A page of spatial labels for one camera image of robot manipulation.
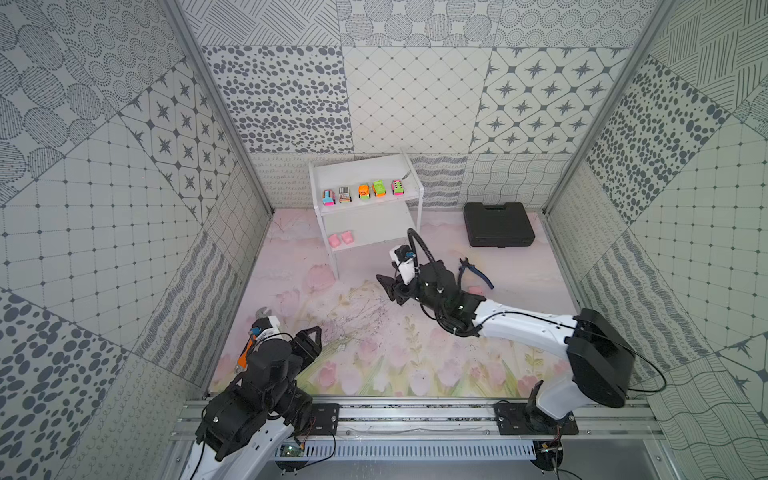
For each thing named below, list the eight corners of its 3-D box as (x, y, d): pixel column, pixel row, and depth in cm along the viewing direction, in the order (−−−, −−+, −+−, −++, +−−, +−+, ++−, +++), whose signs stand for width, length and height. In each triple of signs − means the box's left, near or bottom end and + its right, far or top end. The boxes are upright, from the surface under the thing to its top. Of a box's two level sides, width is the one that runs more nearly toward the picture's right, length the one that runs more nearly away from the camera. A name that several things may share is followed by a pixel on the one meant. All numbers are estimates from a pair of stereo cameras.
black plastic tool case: (470, 248, 111) (473, 239, 107) (462, 211, 124) (465, 202, 120) (532, 248, 111) (538, 239, 107) (518, 211, 124) (522, 202, 120)
